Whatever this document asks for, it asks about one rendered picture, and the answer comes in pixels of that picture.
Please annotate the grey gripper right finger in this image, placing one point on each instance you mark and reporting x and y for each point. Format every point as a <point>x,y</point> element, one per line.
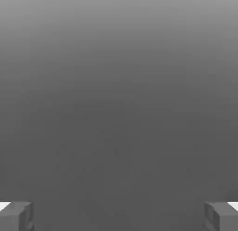
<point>222,218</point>

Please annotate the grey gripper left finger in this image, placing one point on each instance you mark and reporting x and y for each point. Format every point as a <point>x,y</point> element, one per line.
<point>16,217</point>

